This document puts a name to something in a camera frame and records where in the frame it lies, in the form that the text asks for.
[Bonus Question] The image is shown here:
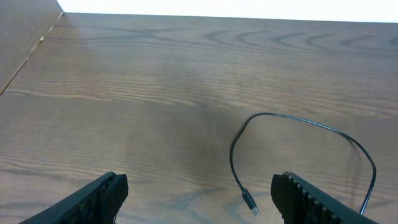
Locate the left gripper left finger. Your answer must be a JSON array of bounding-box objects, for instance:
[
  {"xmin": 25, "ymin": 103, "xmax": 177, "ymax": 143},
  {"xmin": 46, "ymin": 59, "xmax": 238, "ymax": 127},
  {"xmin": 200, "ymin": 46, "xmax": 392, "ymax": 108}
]
[{"xmin": 21, "ymin": 172, "xmax": 129, "ymax": 224}]

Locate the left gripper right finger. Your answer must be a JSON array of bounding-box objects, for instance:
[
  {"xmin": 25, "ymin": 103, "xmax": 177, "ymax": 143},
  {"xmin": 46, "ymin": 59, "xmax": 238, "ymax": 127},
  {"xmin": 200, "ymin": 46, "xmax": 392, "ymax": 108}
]
[{"xmin": 271, "ymin": 172, "xmax": 376, "ymax": 224}]

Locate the thick black usb cable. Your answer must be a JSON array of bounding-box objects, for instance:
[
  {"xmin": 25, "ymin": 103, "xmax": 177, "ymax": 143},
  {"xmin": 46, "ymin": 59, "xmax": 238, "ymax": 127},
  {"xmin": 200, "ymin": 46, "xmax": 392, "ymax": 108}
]
[{"xmin": 229, "ymin": 112, "xmax": 377, "ymax": 217}]

